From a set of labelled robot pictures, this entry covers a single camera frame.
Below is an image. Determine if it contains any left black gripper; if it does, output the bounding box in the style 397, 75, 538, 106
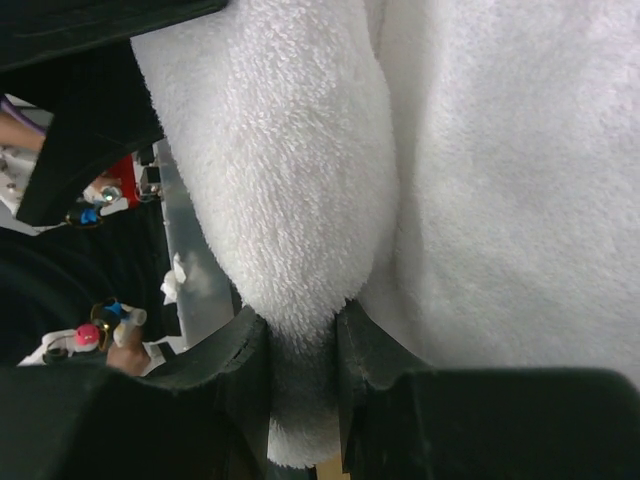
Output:
1, 1, 226, 225

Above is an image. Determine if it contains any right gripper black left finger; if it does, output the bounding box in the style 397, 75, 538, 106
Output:
1, 308, 270, 479

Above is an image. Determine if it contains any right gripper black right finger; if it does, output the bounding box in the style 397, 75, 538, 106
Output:
336, 302, 639, 479

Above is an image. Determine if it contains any white towel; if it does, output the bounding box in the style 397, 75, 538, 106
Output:
131, 1, 639, 468

